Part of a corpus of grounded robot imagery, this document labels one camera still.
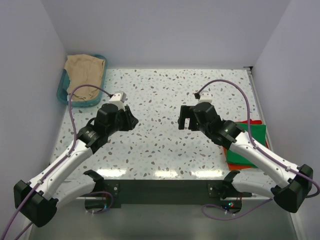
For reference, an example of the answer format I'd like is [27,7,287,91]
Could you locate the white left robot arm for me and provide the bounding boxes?
[13,103,139,227]

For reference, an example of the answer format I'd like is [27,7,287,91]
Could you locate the teal plastic basket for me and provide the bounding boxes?
[56,54,108,108]

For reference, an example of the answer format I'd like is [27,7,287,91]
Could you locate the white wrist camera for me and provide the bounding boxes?
[108,91,127,110]
[194,91,213,104]

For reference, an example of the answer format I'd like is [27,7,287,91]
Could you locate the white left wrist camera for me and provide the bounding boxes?
[108,91,127,110]

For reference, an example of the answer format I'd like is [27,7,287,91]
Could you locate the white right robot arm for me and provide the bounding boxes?
[177,102,314,213]

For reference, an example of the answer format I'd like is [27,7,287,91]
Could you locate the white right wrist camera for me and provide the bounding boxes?
[194,91,213,104]

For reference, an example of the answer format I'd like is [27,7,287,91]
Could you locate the orange folded t shirt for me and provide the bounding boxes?
[223,119,269,171]

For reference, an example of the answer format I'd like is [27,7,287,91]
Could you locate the beige t shirt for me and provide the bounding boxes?
[64,54,106,102]

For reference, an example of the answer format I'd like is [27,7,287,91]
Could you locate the green folded t shirt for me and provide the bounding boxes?
[225,121,267,168]

